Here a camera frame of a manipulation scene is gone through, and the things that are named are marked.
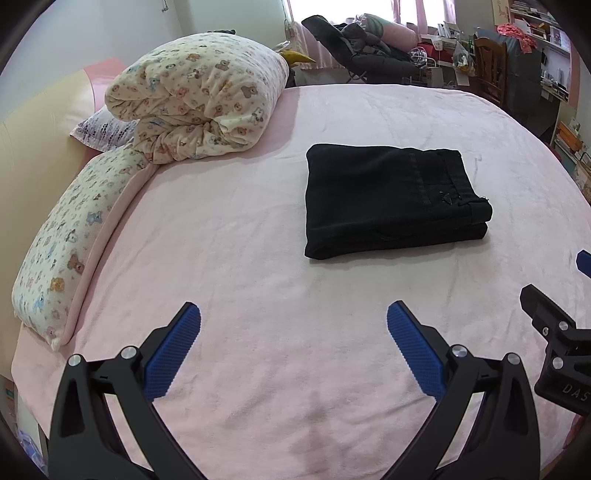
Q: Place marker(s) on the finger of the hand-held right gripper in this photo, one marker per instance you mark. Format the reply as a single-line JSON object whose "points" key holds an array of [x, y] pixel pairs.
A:
{"points": [[540, 307], [585, 264]]}

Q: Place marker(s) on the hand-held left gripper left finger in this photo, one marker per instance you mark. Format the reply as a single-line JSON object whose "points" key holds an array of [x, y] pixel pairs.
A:
{"points": [[173, 350]]}

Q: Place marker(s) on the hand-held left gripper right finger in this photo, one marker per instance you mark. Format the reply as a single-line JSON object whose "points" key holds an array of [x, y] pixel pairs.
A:
{"points": [[415, 350]]}

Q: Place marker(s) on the black pants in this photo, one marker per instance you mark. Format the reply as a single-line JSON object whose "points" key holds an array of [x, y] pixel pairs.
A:
{"points": [[383, 198]]}

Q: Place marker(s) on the pink bed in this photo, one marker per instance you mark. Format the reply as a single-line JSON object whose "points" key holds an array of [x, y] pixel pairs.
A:
{"points": [[240, 258]]}

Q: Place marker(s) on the bear print pillow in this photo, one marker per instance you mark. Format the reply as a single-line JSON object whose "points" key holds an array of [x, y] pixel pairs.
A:
{"points": [[69, 244]]}

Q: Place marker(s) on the cluttered bookshelf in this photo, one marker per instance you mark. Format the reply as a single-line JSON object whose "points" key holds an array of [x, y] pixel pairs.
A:
{"points": [[561, 69]]}

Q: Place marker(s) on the grey cloth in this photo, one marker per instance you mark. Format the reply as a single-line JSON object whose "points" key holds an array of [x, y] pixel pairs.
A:
{"points": [[524, 74]]}

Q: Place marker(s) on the wooden chair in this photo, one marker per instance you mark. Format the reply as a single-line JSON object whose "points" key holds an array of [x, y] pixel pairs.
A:
{"points": [[490, 69]]}

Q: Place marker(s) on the floral pillow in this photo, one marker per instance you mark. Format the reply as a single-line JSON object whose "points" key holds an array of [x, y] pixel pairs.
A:
{"points": [[104, 129]]}

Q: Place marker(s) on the red floral cloth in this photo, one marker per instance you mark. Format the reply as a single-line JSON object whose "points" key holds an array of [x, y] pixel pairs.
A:
{"points": [[519, 33]]}

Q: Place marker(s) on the clear plastic bag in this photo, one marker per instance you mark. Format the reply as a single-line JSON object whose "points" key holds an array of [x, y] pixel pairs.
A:
{"points": [[461, 54]]}

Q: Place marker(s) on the cream and pink headboard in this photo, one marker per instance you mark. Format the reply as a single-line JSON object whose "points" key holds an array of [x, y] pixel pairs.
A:
{"points": [[41, 138]]}

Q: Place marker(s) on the bear print quilt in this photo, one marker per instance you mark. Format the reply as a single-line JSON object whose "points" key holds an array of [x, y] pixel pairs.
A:
{"points": [[203, 92]]}

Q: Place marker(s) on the pink cushion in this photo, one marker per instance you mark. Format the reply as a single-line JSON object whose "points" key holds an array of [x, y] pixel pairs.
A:
{"points": [[397, 31]]}

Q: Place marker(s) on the black recliner chair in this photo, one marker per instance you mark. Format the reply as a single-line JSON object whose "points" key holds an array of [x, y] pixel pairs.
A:
{"points": [[364, 55]]}

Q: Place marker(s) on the yellow plush toy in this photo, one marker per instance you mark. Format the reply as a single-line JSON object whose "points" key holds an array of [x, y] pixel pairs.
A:
{"points": [[298, 56]]}

